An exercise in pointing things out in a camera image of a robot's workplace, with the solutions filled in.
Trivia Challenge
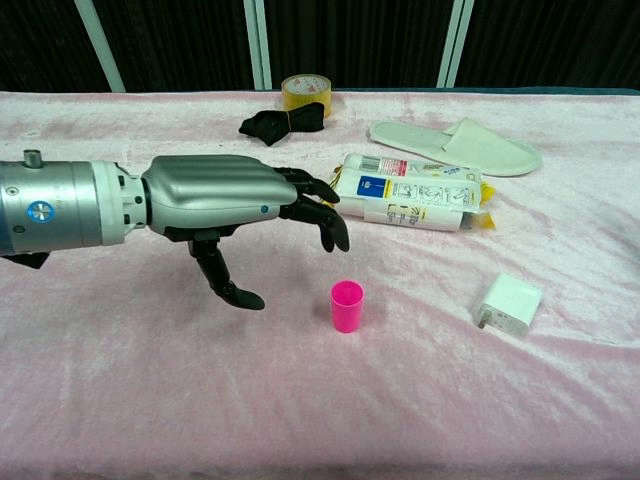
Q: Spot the white charger plug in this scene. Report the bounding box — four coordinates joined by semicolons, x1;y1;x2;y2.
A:
475;272;544;339

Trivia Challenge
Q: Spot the white tissue pack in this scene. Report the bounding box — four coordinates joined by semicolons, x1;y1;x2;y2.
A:
327;152;497;234

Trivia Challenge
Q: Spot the yellow tape roll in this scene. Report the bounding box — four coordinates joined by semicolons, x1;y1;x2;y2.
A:
280;73;333;120

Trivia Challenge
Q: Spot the white partition post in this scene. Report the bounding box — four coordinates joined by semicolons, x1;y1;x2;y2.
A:
73;0;127;94
243;0;274;92
436;0;475;90

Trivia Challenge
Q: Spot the pink plush table cloth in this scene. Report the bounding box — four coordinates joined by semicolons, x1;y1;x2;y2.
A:
0;88;640;480

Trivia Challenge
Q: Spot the black sock bundle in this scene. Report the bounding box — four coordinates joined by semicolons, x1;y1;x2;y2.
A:
238;101;326;148

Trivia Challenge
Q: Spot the white disposable slipper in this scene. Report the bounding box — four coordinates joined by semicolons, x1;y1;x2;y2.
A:
368;117;544;178

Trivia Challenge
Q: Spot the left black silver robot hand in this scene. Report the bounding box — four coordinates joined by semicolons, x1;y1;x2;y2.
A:
141;154;351;312

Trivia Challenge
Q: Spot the pink plastic cup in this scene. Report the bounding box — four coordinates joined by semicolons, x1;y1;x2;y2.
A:
330;280;366;334

